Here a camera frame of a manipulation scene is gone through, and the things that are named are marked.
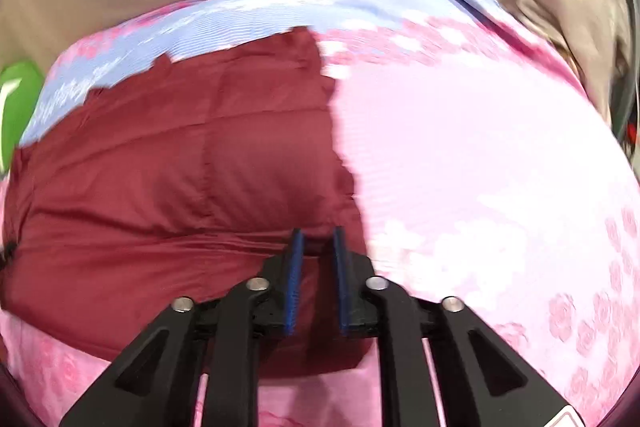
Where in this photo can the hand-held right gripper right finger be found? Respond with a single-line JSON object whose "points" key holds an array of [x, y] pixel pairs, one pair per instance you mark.
{"points": [[342, 287]]}

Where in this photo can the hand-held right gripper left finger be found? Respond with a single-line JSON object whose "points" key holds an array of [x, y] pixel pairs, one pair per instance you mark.
{"points": [[292, 287]]}

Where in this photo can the maroon quilted down jacket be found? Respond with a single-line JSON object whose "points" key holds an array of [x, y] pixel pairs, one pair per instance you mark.
{"points": [[150, 187]]}

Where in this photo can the pink floral bed sheet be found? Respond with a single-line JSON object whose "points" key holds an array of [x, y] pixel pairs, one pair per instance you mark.
{"points": [[450, 157]]}

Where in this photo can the green plush pillow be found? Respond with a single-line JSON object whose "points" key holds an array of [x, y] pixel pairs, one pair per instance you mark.
{"points": [[17, 117]]}

